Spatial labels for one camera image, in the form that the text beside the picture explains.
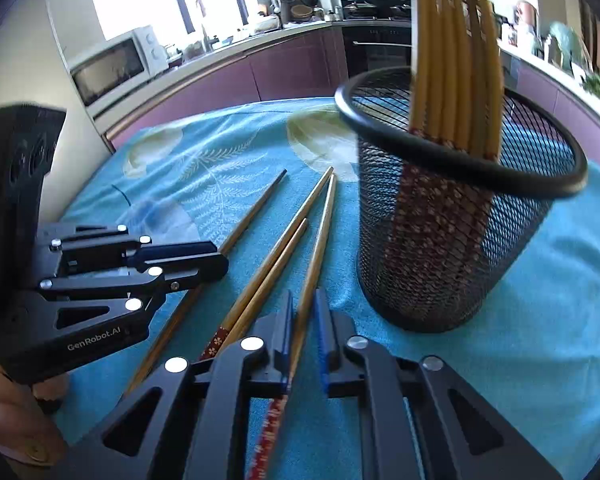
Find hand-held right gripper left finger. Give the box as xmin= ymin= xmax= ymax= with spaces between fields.
xmin=55 ymin=290 xmax=297 ymax=480

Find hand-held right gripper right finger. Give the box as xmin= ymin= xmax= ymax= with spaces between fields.
xmin=314 ymin=287 xmax=565 ymax=480

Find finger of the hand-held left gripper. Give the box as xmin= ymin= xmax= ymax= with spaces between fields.
xmin=49 ymin=224 xmax=219 ymax=275
xmin=37 ymin=254 xmax=230 ymax=331

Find wooden chopstick red patterned handle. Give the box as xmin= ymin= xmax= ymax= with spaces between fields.
xmin=125 ymin=169 xmax=287 ymax=396
xmin=244 ymin=173 xmax=338 ymax=480
xmin=199 ymin=166 xmax=334 ymax=361
xmin=215 ymin=218 xmax=309 ymax=356

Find black mesh utensil holder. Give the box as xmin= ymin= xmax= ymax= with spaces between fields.
xmin=334 ymin=66 xmax=588 ymax=333

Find bunch of wooden chopsticks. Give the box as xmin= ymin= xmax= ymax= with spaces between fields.
xmin=384 ymin=0 xmax=507 ymax=313

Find person's left forearm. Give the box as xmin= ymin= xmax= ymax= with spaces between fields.
xmin=0 ymin=407 xmax=70 ymax=467

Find person's left hand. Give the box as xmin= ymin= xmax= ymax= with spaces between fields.
xmin=0 ymin=351 xmax=72 ymax=414

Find grey refrigerator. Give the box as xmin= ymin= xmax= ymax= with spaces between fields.
xmin=0 ymin=0 xmax=117 ymax=223

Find white microwave oven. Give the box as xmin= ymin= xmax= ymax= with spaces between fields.
xmin=68 ymin=25 xmax=171 ymax=122

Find purple base cabinets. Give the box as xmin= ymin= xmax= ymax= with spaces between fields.
xmin=102 ymin=25 xmax=348 ymax=153
xmin=500 ymin=52 xmax=600 ymax=178

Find blue floral tablecloth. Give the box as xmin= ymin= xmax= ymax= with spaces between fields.
xmin=54 ymin=96 xmax=600 ymax=480

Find steel kitchen faucet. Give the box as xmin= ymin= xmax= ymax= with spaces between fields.
xmin=195 ymin=0 xmax=212 ymax=53

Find black built-in oven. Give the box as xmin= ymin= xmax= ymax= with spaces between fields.
xmin=340 ymin=22 xmax=414 ymax=86

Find pink electric kettle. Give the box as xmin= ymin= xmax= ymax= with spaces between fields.
xmin=515 ymin=0 xmax=538 ymax=28

